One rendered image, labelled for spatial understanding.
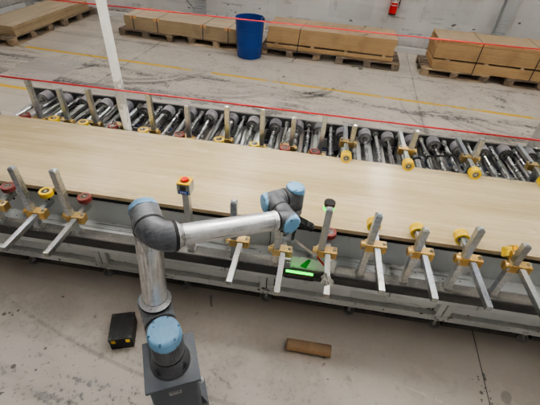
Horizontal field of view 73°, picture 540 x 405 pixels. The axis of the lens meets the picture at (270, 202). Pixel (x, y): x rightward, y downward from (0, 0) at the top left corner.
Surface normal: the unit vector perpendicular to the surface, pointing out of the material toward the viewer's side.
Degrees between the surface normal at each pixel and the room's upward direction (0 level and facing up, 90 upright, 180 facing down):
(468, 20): 90
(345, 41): 90
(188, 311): 0
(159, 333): 5
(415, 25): 90
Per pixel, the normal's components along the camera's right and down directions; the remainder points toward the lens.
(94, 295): 0.06, -0.77
